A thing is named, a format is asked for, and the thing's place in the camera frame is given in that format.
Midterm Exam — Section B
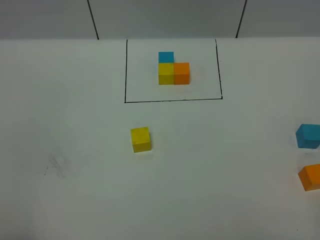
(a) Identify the yellow template cube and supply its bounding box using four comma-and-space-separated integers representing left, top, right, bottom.
158, 63, 174, 85

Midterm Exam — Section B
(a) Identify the orange template cube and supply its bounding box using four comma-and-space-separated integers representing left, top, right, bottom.
173, 62, 190, 85

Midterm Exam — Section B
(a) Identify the blue template cube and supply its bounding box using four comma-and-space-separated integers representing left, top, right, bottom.
158, 51, 175, 63

